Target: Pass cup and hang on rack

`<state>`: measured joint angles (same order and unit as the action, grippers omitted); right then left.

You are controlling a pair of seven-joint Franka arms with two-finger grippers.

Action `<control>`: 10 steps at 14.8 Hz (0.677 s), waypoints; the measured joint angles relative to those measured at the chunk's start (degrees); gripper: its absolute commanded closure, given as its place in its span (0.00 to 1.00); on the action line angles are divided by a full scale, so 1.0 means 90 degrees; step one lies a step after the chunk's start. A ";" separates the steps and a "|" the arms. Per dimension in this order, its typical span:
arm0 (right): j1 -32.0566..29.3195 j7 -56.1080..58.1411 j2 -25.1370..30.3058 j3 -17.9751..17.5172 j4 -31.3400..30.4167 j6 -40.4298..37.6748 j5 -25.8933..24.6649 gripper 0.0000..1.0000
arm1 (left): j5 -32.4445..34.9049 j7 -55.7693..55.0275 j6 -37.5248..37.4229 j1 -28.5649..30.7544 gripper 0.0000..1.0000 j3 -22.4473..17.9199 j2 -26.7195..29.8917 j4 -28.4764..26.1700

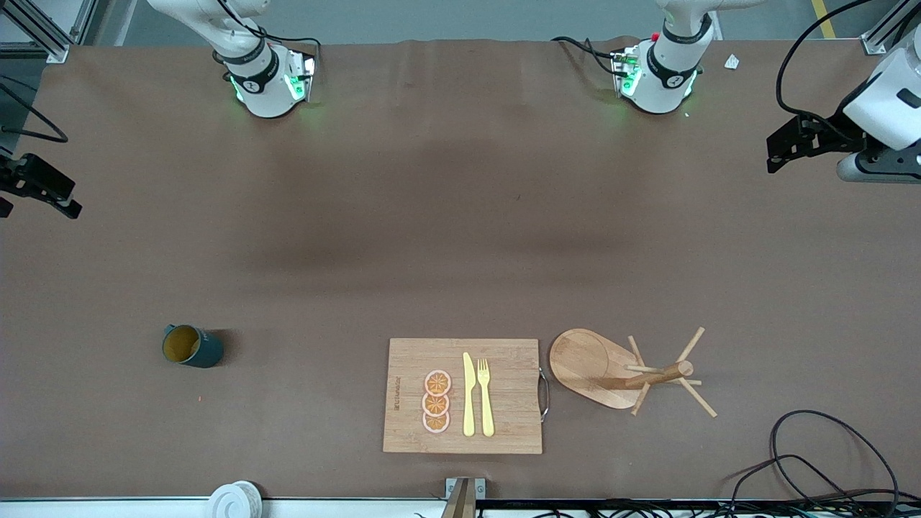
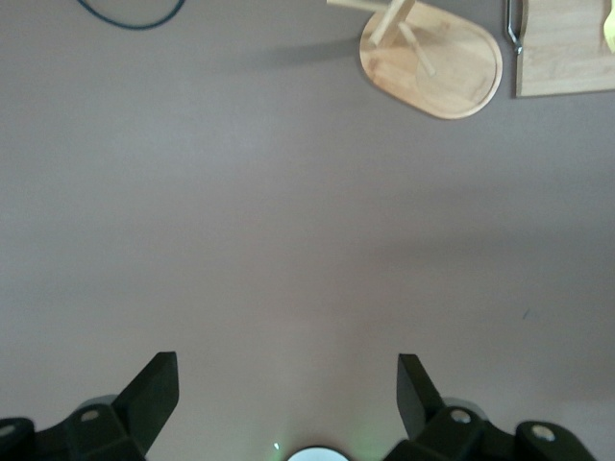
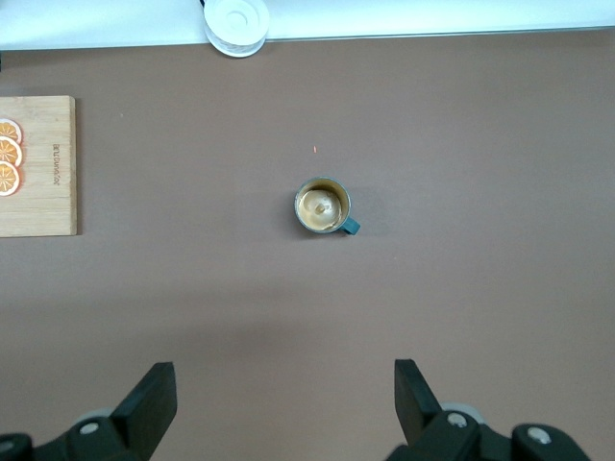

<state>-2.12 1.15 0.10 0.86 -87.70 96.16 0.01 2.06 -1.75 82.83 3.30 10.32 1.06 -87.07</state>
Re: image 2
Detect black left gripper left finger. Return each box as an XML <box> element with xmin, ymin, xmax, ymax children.
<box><xmin>0</xmin><ymin>352</ymin><xmax>180</xmax><ymax>461</ymax></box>

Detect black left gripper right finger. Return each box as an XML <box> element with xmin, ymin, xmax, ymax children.
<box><xmin>383</xmin><ymin>353</ymin><xmax>597</xmax><ymax>461</ymax></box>

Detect wooden mug rack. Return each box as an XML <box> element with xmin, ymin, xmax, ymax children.
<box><xmin>326</xmin><ymin>0</ymin><xmax>504</xmax><ymax>120</ymax></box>

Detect bamboo cutting board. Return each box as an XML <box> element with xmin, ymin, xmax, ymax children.
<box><xmin>503</xmin><ymin>0</ymin><xmax>615</xmax><ymax>99</ymax></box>

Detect black looped cable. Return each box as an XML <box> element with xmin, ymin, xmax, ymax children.
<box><xmin>76</xmin><ymin>0</ymin><xmax>186</xmax><ymax>30</ymax></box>

